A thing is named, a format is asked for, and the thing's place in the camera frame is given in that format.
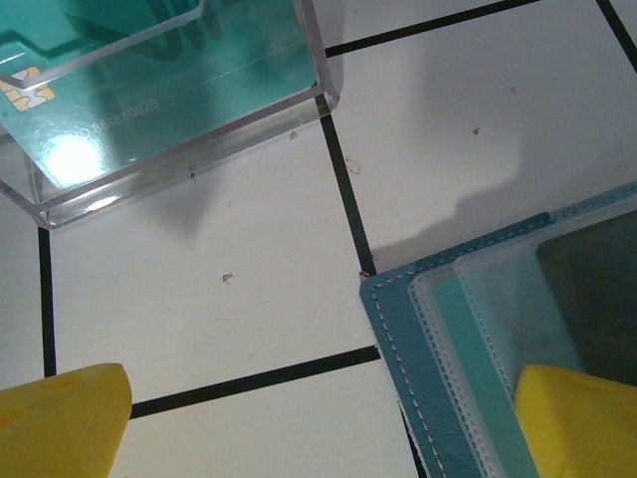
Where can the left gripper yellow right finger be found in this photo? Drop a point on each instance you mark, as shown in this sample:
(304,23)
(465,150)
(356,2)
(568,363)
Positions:
(582,433)

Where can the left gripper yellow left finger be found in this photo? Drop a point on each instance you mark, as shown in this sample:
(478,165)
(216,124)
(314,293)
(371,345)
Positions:
(60,428)

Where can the teal plastic card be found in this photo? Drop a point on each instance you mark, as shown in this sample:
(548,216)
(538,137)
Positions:
(149,74)
(463,348)

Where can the clear packaged item box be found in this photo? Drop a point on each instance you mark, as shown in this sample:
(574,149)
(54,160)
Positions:
(149,174)

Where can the dark grey plastic card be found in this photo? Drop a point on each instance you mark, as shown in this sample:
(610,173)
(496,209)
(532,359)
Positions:
(597,299)

